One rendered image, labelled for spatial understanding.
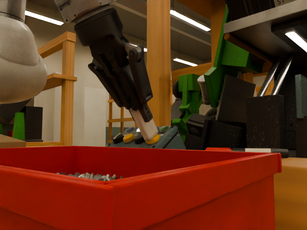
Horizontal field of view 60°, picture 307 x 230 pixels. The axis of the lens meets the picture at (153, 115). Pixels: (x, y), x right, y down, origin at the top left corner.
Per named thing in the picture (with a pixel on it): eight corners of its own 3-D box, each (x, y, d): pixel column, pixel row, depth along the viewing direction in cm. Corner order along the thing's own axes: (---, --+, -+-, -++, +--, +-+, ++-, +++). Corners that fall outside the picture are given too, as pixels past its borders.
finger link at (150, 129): (141, 101, 50) (144, 100, 49) (156, 132, 52) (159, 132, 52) (131, 109, 48) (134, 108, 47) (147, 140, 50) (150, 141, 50)
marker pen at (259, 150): (287, 158, 43) (286, 148, 44) (288, 158, 42) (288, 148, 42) (206, 156, 47) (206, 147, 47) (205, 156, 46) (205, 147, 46)
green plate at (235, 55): (238, 87, 62) (259, -5, 60) (209, 83, 68) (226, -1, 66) (258, 93, 70) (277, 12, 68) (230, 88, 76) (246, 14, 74)
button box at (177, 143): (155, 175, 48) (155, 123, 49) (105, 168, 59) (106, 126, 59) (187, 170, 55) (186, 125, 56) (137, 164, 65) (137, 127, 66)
